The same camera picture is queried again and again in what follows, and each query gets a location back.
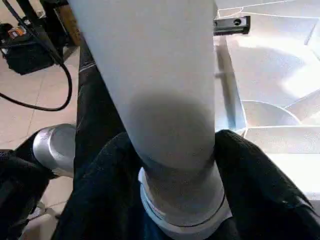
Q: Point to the white plastic table top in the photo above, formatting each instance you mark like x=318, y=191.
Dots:
x=275, y=87

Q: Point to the dark left robot foot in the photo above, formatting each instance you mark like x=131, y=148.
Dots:
x=55, y=150

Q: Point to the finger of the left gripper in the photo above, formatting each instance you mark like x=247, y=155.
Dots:
x=230, y=25

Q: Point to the brown cardboard box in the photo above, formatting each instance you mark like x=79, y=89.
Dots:
x=71, y=25

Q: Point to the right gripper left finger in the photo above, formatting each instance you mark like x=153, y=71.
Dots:
x=105, y=195

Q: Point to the black case with orange label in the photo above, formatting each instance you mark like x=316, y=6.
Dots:
x=22, y=57

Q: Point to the white plastic table leg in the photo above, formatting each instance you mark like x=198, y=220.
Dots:
x=155, y=87

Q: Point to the black floor stand leg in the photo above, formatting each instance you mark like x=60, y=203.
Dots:
x=37, y=32

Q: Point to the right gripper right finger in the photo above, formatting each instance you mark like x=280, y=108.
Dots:
x=262, y=195

